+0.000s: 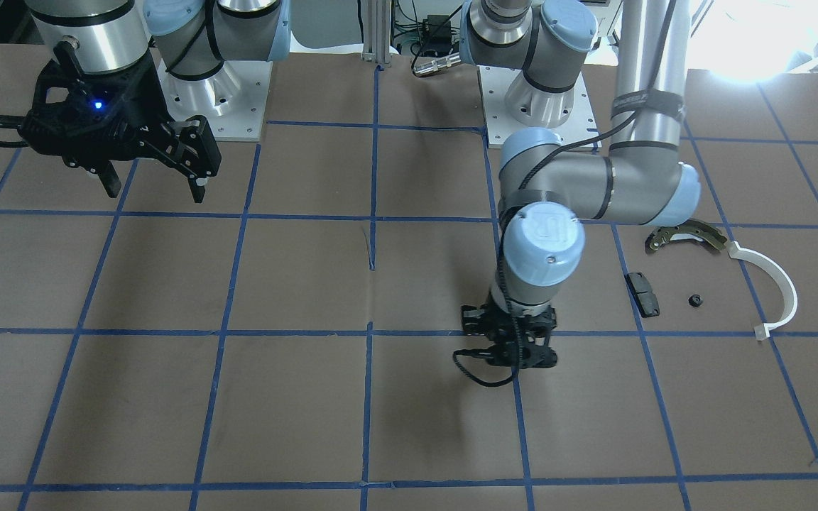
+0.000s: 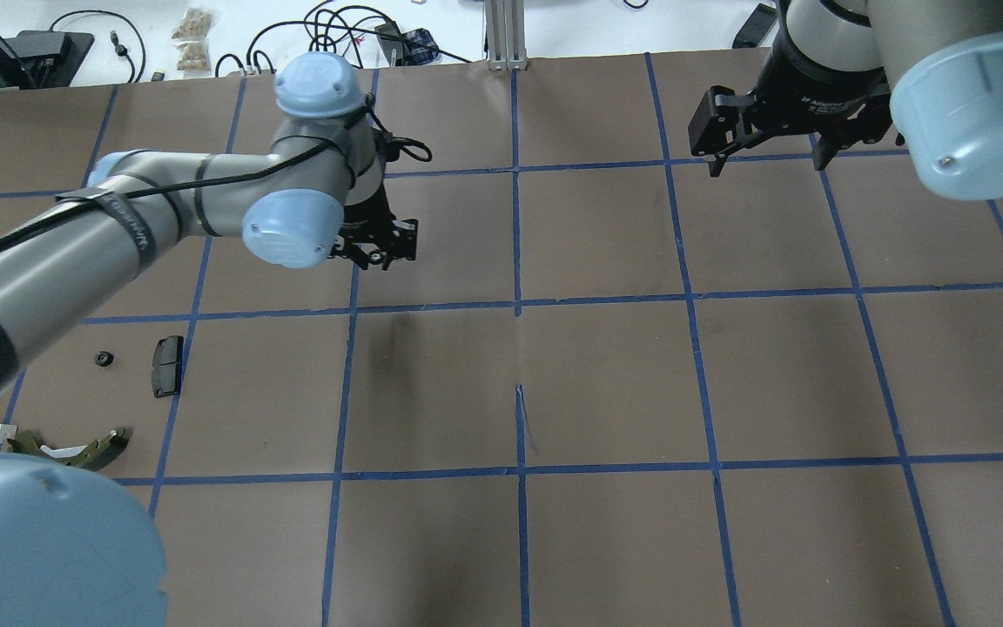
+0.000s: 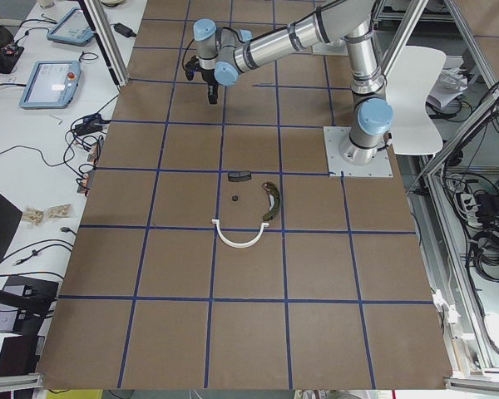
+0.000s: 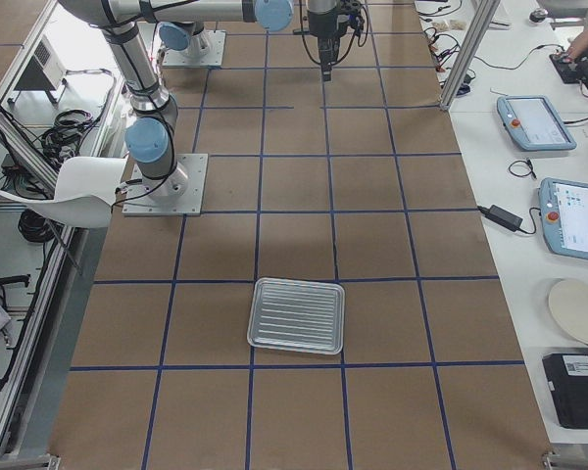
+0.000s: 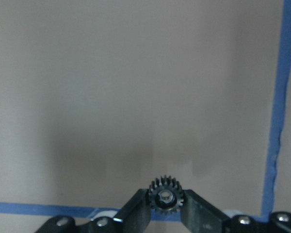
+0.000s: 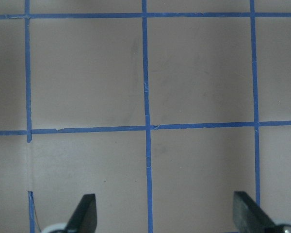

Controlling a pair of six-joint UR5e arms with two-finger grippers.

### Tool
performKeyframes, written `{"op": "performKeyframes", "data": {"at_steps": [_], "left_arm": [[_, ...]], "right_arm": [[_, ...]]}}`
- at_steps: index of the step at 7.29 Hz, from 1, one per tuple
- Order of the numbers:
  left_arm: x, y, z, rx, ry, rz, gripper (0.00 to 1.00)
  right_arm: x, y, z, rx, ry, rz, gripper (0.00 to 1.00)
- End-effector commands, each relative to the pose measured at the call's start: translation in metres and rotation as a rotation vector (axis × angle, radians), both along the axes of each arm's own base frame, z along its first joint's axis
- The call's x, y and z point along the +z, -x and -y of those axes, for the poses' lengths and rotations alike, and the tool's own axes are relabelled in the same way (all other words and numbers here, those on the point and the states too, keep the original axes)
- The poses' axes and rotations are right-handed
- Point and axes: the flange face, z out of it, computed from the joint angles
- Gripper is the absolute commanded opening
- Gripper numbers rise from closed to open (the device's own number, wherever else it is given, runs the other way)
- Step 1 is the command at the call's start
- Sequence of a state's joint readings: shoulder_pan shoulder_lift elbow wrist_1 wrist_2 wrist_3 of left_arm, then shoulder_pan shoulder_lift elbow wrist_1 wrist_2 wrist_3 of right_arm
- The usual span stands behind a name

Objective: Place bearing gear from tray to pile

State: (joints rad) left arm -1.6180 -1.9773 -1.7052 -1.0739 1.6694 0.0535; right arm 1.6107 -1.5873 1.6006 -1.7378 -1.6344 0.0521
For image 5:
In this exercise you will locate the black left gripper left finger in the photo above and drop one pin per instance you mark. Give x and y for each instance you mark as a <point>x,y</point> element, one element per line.
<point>135,215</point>

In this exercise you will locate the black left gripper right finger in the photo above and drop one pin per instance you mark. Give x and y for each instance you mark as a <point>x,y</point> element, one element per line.
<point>199,216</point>

